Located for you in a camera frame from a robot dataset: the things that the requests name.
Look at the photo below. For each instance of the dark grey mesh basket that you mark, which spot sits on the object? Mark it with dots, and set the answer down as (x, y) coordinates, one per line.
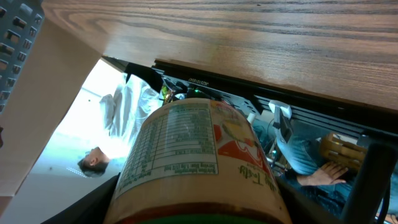
(21, 21)

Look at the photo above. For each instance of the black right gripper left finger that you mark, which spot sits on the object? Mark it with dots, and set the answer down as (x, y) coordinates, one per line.
(90, 209)

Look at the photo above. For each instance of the seated person blue jeans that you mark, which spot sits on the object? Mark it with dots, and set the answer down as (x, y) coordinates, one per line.
(302, 152)

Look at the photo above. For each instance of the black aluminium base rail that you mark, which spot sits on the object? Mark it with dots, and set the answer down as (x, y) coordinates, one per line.
(351, 119)

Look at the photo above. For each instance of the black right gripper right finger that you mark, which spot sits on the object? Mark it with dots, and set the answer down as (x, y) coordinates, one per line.
(301, 209)

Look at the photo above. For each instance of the black metal stand pole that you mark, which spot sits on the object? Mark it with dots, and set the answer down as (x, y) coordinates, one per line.
(370, 196)

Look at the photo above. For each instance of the wooden block object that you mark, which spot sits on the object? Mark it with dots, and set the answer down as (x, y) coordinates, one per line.
(346, 153)

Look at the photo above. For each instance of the seated person's hand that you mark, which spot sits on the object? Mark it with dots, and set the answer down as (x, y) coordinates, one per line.
(328, 174)

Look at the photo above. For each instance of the person in white coat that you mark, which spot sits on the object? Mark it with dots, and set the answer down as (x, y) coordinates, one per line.
(121, 116)

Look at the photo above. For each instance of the green lidded jar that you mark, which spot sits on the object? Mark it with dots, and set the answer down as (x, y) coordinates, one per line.
(197, 161)

